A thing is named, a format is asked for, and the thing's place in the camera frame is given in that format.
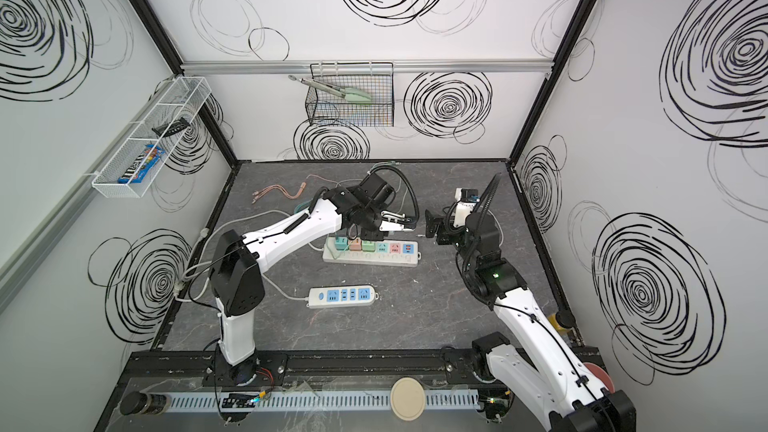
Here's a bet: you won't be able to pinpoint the black wire basket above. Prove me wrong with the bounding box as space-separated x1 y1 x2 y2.
300 61 395 127

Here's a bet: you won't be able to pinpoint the clear wall shelf basket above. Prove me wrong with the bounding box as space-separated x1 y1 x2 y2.
91 76 211 199

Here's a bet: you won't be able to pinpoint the beige round lid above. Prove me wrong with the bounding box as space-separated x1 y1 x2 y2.
390 377 426 422

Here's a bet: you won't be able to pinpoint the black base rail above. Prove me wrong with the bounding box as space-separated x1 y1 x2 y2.
120 346 490 386

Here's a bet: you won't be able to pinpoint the teal plug adapter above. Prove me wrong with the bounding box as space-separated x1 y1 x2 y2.
334 237 349 251

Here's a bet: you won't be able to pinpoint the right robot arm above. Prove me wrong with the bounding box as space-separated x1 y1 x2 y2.
425 209 637 431

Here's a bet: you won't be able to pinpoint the blue candy packet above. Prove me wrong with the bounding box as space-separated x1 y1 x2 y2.
117 144 165 184

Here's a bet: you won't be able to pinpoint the white power strip cord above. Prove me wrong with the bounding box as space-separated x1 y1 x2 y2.
176 209 328 302

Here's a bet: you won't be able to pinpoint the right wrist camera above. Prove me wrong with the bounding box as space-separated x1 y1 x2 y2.
452 188 480 228

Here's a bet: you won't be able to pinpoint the pink plug adapter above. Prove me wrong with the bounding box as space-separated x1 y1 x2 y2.
348 238 363 252

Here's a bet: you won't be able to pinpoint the short blue power strip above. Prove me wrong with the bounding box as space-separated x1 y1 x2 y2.
307 284 379 309

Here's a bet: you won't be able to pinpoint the green tongs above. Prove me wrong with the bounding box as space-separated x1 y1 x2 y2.
288 75 373 104

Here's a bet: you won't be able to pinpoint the yellow block with black cap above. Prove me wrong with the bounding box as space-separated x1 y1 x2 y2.
548 310 576 335

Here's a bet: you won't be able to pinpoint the dark jar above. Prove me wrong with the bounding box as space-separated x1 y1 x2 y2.
119 391 171 416

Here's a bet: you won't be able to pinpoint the white slotted cable duct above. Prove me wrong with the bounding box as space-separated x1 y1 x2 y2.
161 389 482 413

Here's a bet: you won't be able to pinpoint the long colourful power strip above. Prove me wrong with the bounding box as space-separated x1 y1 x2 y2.
322 237 421 267

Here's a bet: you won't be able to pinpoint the pink cup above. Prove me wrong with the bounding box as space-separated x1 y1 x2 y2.
584 362 615 393

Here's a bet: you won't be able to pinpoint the black remote control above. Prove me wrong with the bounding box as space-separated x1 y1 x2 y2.
152 117 190 139

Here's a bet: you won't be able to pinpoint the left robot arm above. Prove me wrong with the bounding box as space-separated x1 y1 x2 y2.
209 164 421 372

